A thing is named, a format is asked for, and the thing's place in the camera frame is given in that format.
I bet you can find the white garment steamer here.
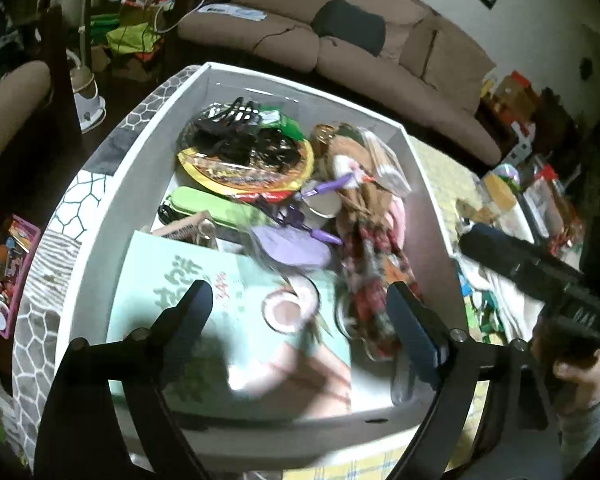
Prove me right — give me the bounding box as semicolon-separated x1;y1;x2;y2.
40;0;107;133

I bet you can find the pack of wooden sticks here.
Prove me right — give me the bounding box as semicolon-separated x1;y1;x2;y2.
357;129;412;198

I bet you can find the plaid scarecrow doll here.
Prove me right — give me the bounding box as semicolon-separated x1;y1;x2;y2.
325;125;421;361

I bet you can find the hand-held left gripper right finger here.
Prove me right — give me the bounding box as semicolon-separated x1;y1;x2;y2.
385;281;563;480

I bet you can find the green plastic packet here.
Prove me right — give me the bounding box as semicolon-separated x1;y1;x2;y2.
260;105;306;141

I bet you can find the white storage box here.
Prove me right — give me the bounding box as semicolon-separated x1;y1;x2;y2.
12;61;473;471

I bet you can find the black cushion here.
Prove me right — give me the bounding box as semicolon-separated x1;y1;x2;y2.
311;0;386;57

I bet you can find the brown sofa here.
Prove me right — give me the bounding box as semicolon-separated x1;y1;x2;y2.
177;0;503;166

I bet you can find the green printed packet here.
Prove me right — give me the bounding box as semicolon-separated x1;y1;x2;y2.
107;230;353;418

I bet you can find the black hair claw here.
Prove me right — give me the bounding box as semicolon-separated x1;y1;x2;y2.
195;96;301;166

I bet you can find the person's right forearm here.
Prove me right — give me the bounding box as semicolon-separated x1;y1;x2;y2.
560;385;600;480

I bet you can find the round silver tin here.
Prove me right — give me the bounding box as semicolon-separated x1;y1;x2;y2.
300;192;343;221

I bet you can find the white towel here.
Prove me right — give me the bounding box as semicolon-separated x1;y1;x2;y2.
467;205;546;346

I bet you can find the person's right hand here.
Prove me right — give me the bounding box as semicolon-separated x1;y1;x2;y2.
552;349;600;412

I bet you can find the wooden comb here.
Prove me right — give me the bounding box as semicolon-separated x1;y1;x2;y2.
150;210;216;246

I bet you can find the yellow-lid plastic jar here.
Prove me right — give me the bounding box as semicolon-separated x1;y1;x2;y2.
482;172;521;211

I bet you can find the purple round lid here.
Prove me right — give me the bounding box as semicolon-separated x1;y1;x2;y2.
490;162;521;181

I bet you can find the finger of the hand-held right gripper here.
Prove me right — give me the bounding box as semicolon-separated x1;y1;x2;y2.
459;223;582;307

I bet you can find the pink plastic basket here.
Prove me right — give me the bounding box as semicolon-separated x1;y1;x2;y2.
0;214;42;337

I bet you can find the lavender oval case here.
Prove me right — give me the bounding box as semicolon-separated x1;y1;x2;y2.
251;226;332;268

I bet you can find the green oblong case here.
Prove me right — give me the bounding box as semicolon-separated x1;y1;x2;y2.
167;186;281;228

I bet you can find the purple handled tool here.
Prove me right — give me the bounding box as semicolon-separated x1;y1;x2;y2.
257;195;343;246
300;172;356;198

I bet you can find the yellow plaid tablecloth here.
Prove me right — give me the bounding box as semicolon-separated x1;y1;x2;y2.
280;137;491;480

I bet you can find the grey patterned mat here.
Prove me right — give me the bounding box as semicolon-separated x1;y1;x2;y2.
12;65;201;461

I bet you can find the light blue cloth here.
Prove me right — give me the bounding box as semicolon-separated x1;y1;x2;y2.
197;4;268;23

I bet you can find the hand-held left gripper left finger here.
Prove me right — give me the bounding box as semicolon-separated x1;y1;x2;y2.
34;280;216;480

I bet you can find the green cloth bag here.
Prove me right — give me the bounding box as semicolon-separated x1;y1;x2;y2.
90;12;166;61

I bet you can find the brown armchair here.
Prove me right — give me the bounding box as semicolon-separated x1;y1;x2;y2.
0;60;52;181

